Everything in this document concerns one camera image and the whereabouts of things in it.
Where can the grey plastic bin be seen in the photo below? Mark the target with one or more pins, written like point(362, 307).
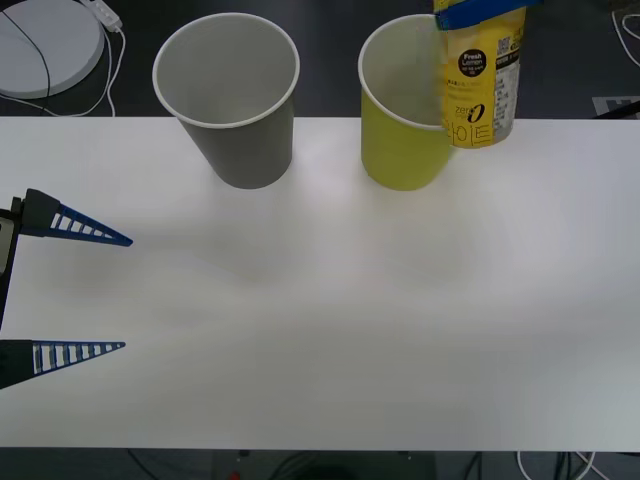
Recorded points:
point(245, 150)

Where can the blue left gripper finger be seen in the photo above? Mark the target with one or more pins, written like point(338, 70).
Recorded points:
point(20, 360)
point(47, 217)

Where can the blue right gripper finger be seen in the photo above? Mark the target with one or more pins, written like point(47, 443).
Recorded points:
point(475, 12)

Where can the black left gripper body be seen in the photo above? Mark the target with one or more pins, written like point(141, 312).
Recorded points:
point(9, 290)

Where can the yellow-green plastic bin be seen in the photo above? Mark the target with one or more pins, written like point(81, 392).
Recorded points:
point(395, 155)

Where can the yellow bottle with black cap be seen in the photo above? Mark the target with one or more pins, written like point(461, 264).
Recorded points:
point(480, 95)

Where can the grey marker board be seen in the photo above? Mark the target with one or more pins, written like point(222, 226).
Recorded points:
point(617, 107)

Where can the white power strip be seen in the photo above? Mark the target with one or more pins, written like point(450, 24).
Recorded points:
point(105, 12)

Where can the pale grey round disc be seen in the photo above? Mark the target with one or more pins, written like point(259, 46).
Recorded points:
point(65, 50)

